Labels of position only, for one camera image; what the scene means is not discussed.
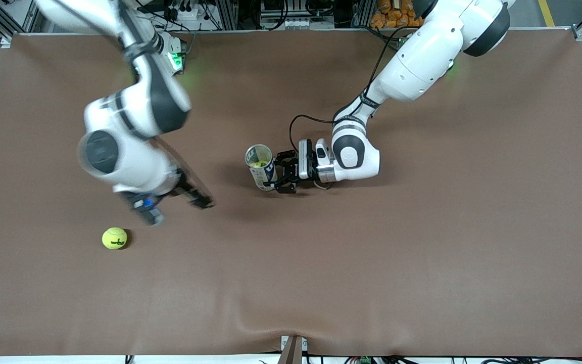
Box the white blue tennis ball can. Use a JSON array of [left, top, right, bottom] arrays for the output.
[[244, 144, 279, 192]]

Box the brown table mat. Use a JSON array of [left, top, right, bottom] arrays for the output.
[[0, 28, 582, 357]]

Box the white terminal block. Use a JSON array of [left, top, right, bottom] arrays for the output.
[[282, 18, 318, 31]]

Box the white power strip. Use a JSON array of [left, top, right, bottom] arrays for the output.
[[162, 3, 202, 22]]

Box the bag of orange items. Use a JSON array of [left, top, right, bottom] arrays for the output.
[[370, 0, 425, 29]]

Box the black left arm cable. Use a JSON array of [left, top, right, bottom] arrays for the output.
[[289, 25, 415, 152]]

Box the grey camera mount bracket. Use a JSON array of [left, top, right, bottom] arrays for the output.
[[280, 335, 309, 364]]

